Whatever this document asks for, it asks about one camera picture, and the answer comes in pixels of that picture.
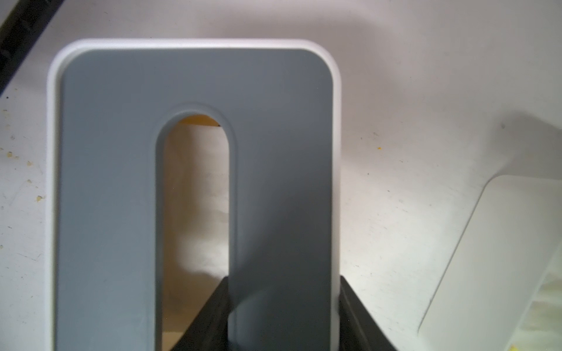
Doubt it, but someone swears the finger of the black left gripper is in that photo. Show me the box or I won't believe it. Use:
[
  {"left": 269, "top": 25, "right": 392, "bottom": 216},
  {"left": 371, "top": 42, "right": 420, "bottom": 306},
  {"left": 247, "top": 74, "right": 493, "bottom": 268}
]
[{"left": 1, "top": 0, "right": 64, "bottom": 93}]

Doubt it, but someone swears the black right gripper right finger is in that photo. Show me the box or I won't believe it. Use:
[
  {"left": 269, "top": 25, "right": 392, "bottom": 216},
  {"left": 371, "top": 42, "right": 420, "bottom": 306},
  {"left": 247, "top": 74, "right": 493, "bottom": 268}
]
[{"left": 339, "top": 276, "right": 395, "bottom": 351}]

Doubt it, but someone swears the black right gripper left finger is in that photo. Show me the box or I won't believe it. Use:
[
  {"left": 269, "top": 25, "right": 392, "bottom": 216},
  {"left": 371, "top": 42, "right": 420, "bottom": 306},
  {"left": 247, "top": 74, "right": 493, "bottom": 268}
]
[{"left": 171, "top": 277, "right": 230, "bottom": 351}]

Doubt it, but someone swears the grey tissue box lid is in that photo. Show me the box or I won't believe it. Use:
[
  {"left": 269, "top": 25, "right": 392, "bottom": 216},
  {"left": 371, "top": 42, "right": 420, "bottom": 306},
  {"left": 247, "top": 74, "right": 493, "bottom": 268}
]
[{"left": 45, "top": 39, "right": 341, "bottom": 350}]

